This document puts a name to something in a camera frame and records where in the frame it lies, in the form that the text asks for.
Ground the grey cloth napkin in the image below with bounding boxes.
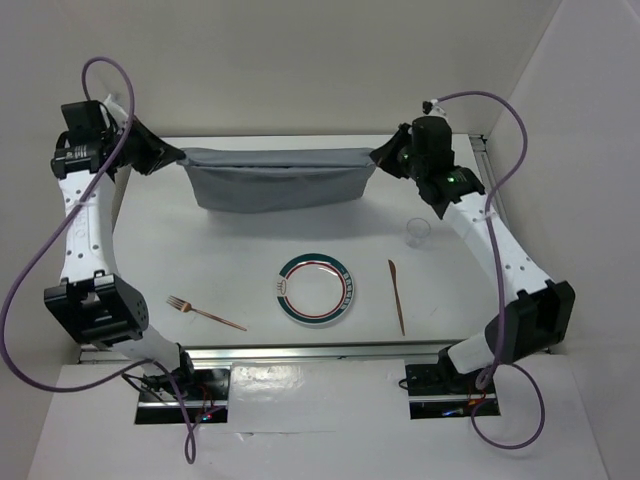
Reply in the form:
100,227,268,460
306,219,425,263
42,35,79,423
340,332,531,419
177,148,376,214

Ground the white plate green red rim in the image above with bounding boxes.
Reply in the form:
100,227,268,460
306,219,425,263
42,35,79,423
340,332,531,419
273,253,356,329

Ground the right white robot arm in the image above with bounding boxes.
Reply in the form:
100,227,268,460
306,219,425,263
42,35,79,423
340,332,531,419
370,115,576,392

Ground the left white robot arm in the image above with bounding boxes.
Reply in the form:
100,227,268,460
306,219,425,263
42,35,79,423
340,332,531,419
44,98,198,399

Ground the clear plastic cup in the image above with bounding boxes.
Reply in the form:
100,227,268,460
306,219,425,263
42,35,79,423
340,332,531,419
405,218,431,249

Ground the copper knife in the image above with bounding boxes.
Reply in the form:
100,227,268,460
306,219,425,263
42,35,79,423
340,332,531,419
388,259,406,336

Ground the copper fork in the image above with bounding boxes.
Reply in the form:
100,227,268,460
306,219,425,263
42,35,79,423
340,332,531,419
166,295,247,332

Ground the aluminium rail right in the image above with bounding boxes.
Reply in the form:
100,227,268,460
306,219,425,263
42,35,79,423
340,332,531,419
468,133,546,346

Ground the aluminium rail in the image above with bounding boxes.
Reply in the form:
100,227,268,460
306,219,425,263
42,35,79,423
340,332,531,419
78,340,550,364
468,133,546,346

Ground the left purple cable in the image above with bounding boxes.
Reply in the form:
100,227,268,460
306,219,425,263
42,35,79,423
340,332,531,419
0,57,211,464

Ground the purple cable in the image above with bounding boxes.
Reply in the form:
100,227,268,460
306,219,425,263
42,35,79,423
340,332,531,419
0,57,211,464
433,90,546,449

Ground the aluminium rail front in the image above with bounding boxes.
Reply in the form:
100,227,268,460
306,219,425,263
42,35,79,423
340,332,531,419
78,340,550,364

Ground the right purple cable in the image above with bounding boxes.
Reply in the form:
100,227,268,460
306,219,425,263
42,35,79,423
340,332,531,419
433,90,546,449

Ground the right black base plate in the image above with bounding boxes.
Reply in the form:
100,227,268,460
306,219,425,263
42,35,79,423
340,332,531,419
398,364,501,420

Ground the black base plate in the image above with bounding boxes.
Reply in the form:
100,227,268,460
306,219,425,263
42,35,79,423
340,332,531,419
121,368,231,425
398,364,501,420

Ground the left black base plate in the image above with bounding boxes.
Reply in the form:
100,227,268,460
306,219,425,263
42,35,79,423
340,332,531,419
121,368,231,425

